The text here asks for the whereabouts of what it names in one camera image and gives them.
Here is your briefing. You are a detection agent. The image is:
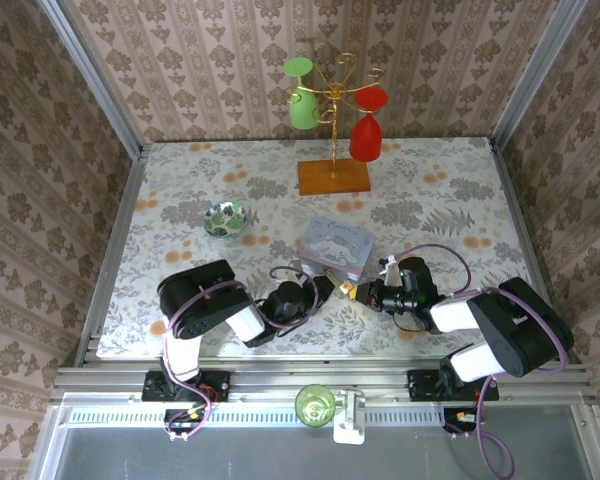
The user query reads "pastel cartoon tin box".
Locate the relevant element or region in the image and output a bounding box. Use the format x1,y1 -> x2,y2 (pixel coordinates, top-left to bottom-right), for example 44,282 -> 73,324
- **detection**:
295,214 -> 376,283

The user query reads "floral tablecloth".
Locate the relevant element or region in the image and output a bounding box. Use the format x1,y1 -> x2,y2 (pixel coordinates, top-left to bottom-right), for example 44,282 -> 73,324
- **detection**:
96,137 -> 577,359

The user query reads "leaf pattern ceramic bowl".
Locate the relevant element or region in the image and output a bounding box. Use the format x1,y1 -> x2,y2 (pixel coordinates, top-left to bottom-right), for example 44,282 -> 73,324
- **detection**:
202,200 -> 252,242

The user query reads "gold glass rack wooden base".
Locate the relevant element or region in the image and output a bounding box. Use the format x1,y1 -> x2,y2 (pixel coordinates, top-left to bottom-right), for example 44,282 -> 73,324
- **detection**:
283,51 -> 387,197

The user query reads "green transparent cup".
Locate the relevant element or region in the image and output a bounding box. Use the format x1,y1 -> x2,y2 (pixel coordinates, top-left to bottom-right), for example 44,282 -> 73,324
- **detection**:
293,383 -> 338,429

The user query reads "red wine glass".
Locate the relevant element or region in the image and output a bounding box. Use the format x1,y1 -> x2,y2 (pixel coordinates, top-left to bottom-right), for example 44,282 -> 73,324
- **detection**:
348,87 -> 389,164

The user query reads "grey metal tray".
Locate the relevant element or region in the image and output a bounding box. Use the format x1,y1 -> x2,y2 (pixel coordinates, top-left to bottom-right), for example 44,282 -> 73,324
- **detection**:
27,399 -> 599,480

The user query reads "green wine glass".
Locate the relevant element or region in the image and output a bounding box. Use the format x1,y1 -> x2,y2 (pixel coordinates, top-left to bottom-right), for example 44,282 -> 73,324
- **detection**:
282,57 -> 323,131

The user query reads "aluminium table frame rail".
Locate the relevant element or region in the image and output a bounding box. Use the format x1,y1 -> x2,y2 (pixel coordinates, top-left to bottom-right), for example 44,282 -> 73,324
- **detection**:
49,363 -> 597,402

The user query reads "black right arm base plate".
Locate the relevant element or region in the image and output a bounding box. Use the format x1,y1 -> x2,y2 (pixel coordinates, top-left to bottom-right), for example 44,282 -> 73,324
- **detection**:
407,369 -> 501,402

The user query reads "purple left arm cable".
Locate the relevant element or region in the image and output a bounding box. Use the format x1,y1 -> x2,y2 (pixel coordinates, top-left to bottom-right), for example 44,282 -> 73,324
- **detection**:
162,279 -> 246,442

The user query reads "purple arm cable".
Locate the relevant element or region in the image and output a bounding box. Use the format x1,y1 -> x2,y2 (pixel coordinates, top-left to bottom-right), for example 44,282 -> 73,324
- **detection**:
477,287 -> 572,479
162,279 -> 246,442

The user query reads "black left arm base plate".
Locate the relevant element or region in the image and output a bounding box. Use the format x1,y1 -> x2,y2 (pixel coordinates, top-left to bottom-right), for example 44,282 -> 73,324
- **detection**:
143,369 -> 232,402

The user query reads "white top camera bracket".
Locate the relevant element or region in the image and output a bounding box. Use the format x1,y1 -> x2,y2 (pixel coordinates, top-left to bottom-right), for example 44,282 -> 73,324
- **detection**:
331,389 -> 369,446

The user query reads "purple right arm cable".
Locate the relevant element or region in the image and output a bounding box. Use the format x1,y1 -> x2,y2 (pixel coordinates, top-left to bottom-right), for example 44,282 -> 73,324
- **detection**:
477,287 -> 572,479

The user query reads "aluminium frame post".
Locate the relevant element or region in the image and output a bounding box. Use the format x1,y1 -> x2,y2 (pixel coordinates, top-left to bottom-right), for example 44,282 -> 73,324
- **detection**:
35,0 -> 145,157
489,0 -> 592,147

